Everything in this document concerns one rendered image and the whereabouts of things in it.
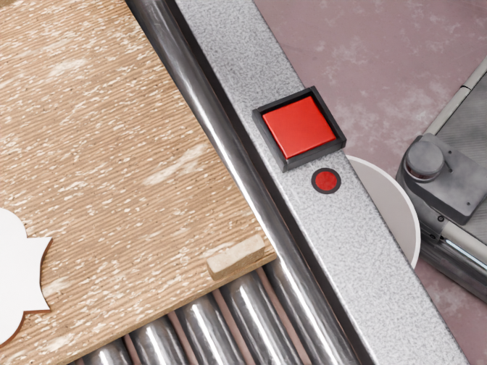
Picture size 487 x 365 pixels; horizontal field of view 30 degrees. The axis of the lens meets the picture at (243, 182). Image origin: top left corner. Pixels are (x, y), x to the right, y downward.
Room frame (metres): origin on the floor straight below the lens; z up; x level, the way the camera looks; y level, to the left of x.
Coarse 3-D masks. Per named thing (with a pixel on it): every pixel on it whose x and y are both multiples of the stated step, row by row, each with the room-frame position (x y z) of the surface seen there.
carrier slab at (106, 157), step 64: (64, 0) 0.65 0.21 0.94; (0, 64) 0.56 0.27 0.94; (64, 64) 0.56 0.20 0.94; (128, 64) 0.57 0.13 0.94; (0, 128) 0.48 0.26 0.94; (64, 128) 0.48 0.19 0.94; (128, 128) 0.49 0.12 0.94; (192, 128) 0.49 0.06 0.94; (0, 192) 0.41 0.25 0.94; (64, 192) 0.41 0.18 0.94; (128, 192) 0.41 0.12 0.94; (192, 192) 0.41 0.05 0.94; (64, 256) 0.34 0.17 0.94; (128, 256) 0.34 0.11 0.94; (192, 256) 0.34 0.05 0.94; (64, 320) 0.27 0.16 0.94; (128, 320) 0.27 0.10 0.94
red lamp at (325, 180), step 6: (318, 174) 0.45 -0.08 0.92; (324, 174) 0.45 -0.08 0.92; (330, 174) 0.45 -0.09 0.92; (318, 180) 0.44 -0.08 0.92; (324, 180) 0.44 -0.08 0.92; (330, 180) 0.44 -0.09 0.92; (336, 180) 0.44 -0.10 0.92; (318, 186) 0.43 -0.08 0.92; (324, 186) 0.43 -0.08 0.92; (330, 186) 0.44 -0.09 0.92
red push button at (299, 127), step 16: (272, 112) 0.52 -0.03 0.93; (288, 112) 0.52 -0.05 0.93; (304, 112) 0.52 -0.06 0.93; (320, 112) 0.52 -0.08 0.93; (272, 128) 0.50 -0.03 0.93; (288, 128) 0.50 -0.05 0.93; (304, 128) 0.50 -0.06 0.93; (320, 128) 0.50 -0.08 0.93; (288, 144) 0.48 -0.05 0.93; (304, 144) 0.48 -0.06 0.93; (320, 144) 0.48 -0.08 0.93
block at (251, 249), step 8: (248, 240) 0.35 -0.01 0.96; (256, 240) 0.35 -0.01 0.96; (232, 248) 0.34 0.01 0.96; (240, 248) 0.34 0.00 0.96; (248, 248) 0.34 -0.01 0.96; (256, 248) 0.34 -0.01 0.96; (264, 248) 0.35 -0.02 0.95; (216, 256) 0.33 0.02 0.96; (224, 256) 0.33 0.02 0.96; (232, 256) 0.33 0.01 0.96; (240, 256) 0.33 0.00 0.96; (248, 256) 0.33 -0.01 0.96; (256, 256) 0.34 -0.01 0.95; (208, 264) 0.32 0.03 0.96; (216, 264) 0.32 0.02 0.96; (224, 264) 0.32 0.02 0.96; (232, 264) 0.32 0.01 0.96; (240, 264) 0.33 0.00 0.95; (248, 264) 0.33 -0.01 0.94; (216, 272) 0.32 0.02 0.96; (224, 272) 0.32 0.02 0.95
